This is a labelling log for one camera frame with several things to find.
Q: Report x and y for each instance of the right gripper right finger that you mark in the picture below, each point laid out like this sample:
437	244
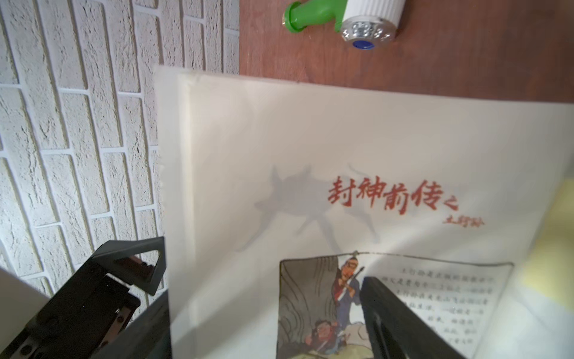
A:
394	330

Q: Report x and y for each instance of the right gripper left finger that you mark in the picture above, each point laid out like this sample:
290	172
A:
92	315

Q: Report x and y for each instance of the yellow sticky note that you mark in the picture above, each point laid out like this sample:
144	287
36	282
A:
549	269

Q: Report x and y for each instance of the illustrated comic book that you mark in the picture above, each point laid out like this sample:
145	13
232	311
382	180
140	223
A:
280	198

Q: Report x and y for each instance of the green white toy faucet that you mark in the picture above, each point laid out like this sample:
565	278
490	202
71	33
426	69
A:
364	24

